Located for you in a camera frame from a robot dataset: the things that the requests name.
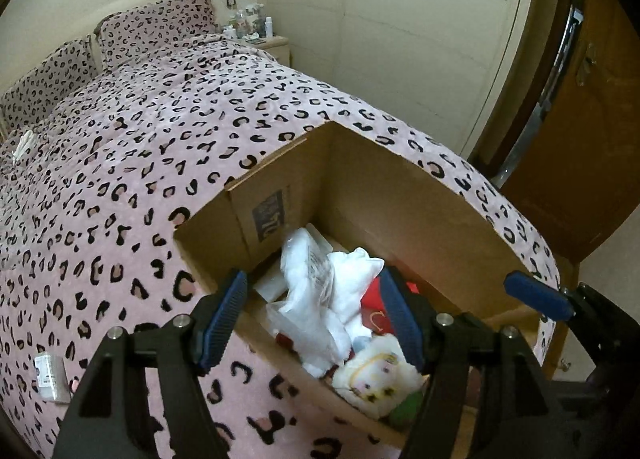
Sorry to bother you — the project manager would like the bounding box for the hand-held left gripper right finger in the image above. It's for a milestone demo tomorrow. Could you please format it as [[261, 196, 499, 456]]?
[[377, 266, 566, 459]]

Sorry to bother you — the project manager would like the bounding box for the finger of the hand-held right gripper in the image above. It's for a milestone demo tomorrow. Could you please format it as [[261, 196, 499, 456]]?
[[504, 270, 601, 325]]

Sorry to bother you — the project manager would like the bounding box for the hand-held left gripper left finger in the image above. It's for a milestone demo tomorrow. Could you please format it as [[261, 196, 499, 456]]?
[[52, 269, 249, 459]]

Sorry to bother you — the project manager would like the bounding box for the red house-shaped box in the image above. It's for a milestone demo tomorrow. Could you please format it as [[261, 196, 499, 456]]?
[[359, 279, 422, 340]]

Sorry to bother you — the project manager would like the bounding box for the white cotton swab box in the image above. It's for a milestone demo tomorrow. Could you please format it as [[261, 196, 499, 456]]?
[[254, 266, 293, 302]]

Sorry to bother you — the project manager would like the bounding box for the small white plush toy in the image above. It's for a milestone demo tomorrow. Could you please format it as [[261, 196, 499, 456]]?
[[331, 334, 426, 427]]

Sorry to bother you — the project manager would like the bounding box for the white clear plastic packet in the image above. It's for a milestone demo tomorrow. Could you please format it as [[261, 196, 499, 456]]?
[[265, 226, 351, 380]]

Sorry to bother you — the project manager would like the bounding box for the brown cardboard box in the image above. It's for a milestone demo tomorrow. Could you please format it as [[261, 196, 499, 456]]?
[[172, 120, 546, 450]]

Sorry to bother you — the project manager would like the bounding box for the brown wooden door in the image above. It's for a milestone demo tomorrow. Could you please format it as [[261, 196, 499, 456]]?
[[470, 0, 640, 265]]

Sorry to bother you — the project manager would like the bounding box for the pink leopard print blanket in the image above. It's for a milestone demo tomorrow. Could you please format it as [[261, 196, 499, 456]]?
[[0, 34, 561, 459]]

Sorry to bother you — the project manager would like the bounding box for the clear packet with paper tag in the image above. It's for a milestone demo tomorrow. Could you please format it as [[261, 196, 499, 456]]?
[[34, 353, 71, 402]]

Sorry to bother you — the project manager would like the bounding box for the small white cloth item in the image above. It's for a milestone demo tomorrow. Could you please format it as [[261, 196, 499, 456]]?
[[10, 129, 36, 160]]

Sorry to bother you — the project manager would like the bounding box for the beige wooden nightstand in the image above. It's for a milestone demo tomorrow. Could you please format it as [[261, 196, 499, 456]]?
[[250, 34, 291, 64]]

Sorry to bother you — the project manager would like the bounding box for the group of small bottles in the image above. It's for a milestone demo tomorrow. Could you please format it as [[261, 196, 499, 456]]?
[[222, 3, 275, 42]]

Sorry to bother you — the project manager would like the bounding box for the leopard print pillow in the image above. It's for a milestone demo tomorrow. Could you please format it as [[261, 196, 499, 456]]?
[[0, 39, 101, 132], [95, 0, 218, 70]]

